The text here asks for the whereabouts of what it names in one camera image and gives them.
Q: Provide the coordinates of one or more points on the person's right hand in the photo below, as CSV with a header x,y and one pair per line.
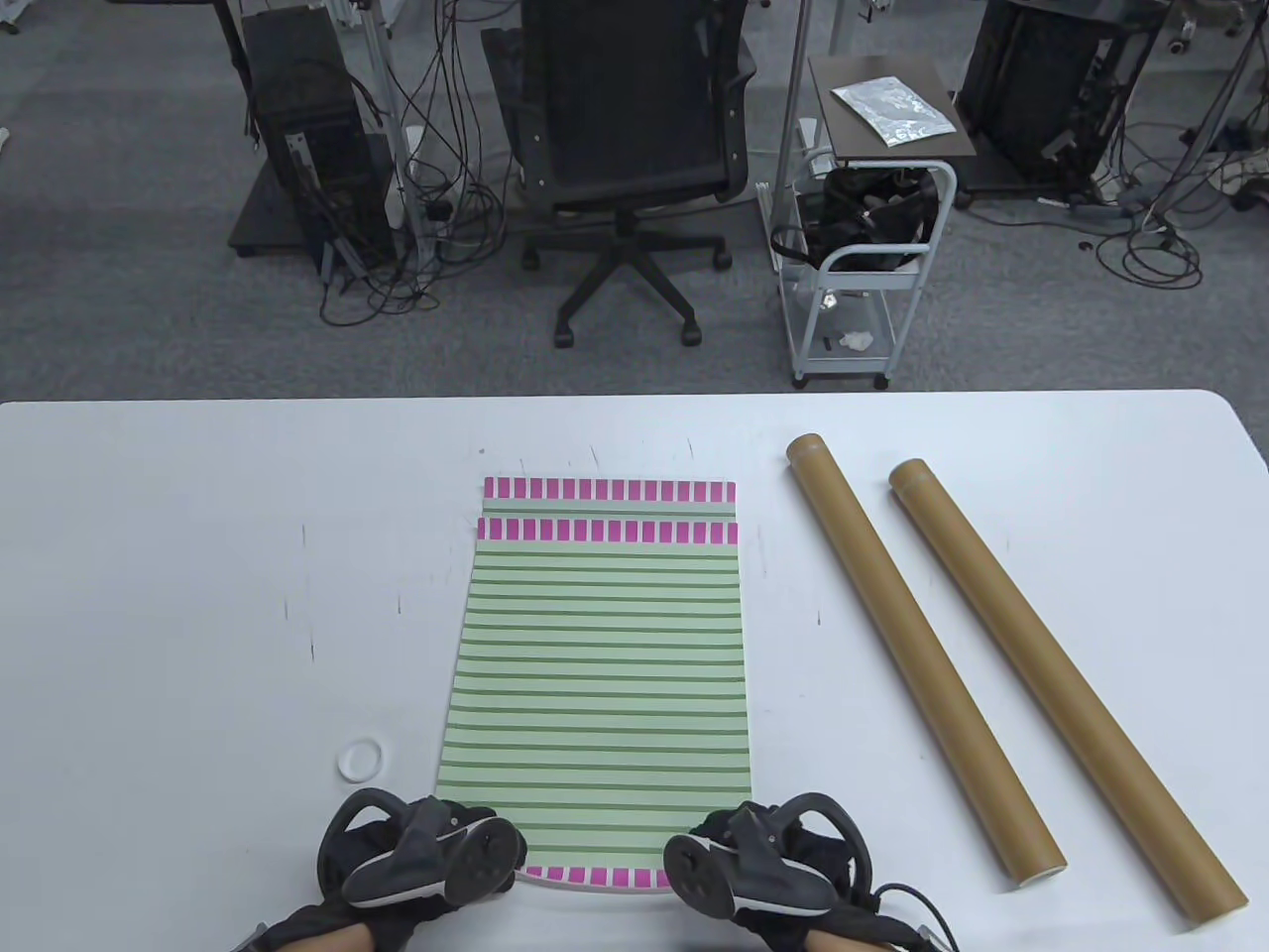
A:
x,y
823,853

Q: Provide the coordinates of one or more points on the person's left hand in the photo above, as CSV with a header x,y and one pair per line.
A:
x,y
369,843

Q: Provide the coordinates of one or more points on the white plastic tube cap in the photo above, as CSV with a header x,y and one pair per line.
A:
x,y
342,762

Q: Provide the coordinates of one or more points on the brown cardboard mailing tube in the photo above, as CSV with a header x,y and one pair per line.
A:
x,y
1051,674
912,645

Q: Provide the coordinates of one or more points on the person's left forearm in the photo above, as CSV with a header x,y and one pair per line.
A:
x,y
342,942

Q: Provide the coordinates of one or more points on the person's right forearm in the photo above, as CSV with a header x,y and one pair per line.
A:
x,y
843,945

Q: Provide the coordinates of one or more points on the grey left hand controller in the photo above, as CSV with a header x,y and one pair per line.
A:
x,y
476,863

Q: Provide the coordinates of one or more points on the grey hand controller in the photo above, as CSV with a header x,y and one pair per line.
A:
x,y
476,863
714,878

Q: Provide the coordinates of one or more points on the grey right hand controller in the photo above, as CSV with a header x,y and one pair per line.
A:
x,y
714,878

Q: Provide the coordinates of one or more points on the crumpled white paper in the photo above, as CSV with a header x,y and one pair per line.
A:
x,y
856,342

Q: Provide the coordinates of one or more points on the white wheeled utility cart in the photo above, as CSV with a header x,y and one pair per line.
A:
x,y
853,297

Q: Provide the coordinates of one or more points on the black bag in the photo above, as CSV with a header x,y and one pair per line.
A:
x,y
872,213

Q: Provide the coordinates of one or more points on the brown side table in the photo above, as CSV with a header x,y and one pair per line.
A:
x,y
863,134

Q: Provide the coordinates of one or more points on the black computer tower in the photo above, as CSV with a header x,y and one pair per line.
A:
x,y
297,109

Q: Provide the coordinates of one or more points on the silver plastic bag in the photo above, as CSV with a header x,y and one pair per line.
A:
x,y
892,109

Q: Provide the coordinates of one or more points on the metal pole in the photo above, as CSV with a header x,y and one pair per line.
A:
x,y
793,99

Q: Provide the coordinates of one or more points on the black mesh office chair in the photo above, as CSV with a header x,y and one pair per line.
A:
x,y
634,109

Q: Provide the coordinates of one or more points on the black equipment rack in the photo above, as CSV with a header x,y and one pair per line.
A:
x,y
1051,89

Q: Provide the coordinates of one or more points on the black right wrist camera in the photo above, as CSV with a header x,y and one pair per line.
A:
x,y
932,940

